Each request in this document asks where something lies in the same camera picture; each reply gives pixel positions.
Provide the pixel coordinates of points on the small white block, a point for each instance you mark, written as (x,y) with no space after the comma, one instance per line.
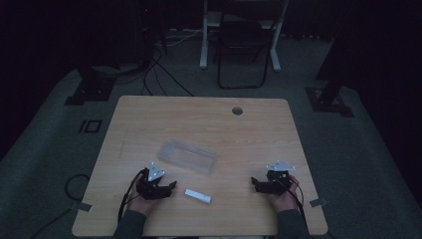
(198,195)

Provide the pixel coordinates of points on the person's right hand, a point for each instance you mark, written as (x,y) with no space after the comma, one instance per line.
(286,200)

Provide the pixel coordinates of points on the clear plastic box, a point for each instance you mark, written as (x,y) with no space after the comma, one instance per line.
(187,156)

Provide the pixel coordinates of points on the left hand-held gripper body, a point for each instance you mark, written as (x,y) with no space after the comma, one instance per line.
(151,191)

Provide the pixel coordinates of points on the black folding chair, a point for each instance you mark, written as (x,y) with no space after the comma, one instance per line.
(244,36)

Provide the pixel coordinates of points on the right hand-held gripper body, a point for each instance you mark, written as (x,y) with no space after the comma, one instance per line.
(277,181)

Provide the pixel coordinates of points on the grey tape strip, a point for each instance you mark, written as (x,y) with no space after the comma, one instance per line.
(317,202)
(81,207)

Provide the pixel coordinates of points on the person's left hand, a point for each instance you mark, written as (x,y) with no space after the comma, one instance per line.
(142,205)

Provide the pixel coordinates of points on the black stand with base plate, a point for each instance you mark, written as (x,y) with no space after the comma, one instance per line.
(91,89)
(328,101)

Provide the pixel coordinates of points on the white desk frame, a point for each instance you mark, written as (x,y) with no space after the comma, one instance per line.
(207,43)

